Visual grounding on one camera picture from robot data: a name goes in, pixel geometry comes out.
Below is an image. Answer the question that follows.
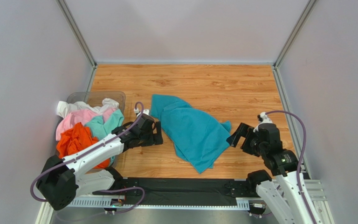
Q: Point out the white t shirt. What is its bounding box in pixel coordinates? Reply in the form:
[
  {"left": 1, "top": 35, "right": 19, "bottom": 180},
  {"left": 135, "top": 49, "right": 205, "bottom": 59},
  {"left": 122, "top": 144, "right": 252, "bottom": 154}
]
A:
[{"left": 56, "top": 98, "right": 120, "bottom": 118}]

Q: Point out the orange t shirt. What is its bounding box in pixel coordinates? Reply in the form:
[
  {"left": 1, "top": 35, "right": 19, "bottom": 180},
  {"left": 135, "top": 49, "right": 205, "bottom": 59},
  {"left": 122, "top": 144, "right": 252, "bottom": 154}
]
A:
[{"left": 56, "top": 122, "right": 108, "bottom": 159}]

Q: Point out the aluminium front frame rail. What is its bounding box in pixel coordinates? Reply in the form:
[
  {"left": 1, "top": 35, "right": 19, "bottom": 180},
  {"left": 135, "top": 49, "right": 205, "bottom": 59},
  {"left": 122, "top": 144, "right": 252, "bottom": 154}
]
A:
[{"left": 35, "top": 179, "right": 335, "bottom": 224}]

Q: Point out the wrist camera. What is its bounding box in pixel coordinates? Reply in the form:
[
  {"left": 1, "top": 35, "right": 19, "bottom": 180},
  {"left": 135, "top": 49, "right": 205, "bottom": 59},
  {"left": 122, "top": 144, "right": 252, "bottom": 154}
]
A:
[
  {"left": 253, "top": 112, "right": 273, "bottom": 133},
  {"left": 134, "top": 108, "right": 150, "bottom": 117}
]

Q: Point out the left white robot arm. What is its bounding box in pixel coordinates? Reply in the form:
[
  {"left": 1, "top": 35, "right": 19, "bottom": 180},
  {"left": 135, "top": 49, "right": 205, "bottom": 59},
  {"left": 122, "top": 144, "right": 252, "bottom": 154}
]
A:
[{"left": 30, "top": 113, "right": 163, "bottom": 210}]

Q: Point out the mint green t shirt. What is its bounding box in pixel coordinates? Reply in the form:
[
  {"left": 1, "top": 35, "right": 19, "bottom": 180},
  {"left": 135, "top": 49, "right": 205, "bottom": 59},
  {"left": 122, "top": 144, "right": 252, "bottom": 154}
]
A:
[{"left": 83, "top": 109, "right": 124, "bottom": 149}]

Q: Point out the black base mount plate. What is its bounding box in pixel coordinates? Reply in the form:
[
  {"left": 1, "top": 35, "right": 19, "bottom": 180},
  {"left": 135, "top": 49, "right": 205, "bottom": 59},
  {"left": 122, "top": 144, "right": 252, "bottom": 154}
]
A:
[{"left": 118, "top": 177, "right": 258, "bottom": 206}]

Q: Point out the teal t shirt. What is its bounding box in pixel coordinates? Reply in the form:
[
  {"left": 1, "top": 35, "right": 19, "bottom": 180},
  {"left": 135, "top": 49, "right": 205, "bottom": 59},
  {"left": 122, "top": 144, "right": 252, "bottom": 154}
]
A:
[{"left": 151, "top": 94, "right": 232, "bottom": 174}]

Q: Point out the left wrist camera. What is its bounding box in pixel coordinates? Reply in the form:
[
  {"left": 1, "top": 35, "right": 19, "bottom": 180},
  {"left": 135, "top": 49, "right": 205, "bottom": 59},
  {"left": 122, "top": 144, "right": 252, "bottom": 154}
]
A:
[{"left": 134, "top": 108, "right": 150, "bottom": 117}]

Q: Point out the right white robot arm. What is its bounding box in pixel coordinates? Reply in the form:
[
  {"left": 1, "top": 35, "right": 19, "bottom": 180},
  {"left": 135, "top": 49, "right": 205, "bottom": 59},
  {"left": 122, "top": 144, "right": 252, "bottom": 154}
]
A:
[{"left": 227, "top": 123, "right": 322, "bottom": 224}]

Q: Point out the pink t shirt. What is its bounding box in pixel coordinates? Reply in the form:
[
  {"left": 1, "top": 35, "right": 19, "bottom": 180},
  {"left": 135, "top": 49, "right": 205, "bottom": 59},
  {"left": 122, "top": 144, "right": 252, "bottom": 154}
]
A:
[{"left": 55, "top": 107, "right": 117, "bottom": 141}]

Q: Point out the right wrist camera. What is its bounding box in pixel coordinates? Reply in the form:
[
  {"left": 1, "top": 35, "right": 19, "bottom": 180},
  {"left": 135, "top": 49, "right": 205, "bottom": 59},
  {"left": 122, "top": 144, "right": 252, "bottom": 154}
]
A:
[{"left": 253, "top": 112, "right": 273, "bottom": 133}]

